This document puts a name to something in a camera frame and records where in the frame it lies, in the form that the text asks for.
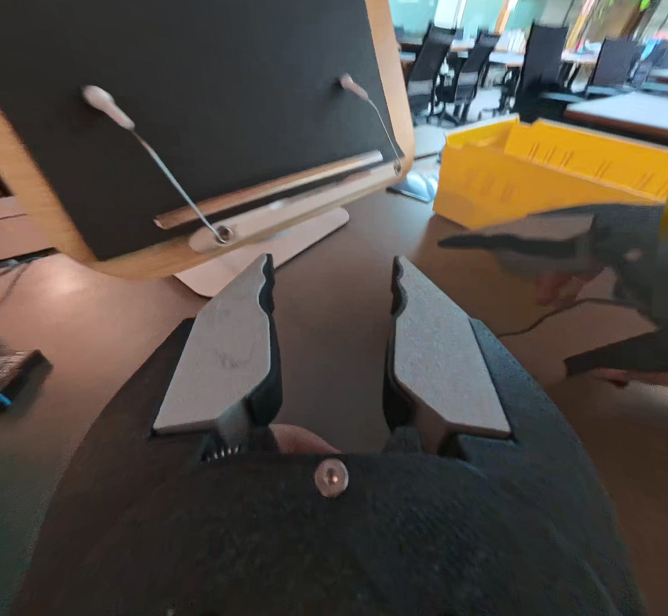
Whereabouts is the thin black cable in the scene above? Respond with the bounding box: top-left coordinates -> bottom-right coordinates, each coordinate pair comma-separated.
497,297 -> 627,339

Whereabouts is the black flat pad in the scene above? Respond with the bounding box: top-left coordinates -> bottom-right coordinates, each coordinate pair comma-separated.
388,171 -> 440,204

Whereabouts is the yellow plastic bin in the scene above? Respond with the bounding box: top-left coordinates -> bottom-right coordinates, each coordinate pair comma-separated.
432,115 -> 668,231

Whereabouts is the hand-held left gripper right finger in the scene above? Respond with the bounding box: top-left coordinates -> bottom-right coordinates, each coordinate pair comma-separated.
382,256 -> 512,440

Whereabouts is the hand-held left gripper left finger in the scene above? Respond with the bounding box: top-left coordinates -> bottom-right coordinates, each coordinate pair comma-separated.
151,253 -> 285,437

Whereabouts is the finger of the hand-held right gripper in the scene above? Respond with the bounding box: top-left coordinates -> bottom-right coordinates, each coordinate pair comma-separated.
496,252 -> 593,278
437,211 -> 597,258

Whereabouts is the black wooden book stand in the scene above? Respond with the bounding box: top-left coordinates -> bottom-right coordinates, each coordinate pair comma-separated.
0,0 -> 416,299

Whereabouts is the black camera battery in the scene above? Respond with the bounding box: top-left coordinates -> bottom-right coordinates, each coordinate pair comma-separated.
0,348 -> 54,414

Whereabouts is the dark top office table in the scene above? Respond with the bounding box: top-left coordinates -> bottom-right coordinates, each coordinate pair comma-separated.
563,91 -> 668,146

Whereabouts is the person's right hand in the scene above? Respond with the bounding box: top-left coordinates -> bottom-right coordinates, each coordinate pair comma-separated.
536,269 -> 588,307

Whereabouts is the group of black office chairs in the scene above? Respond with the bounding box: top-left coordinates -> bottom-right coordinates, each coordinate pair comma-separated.
406,21 -> 658,127

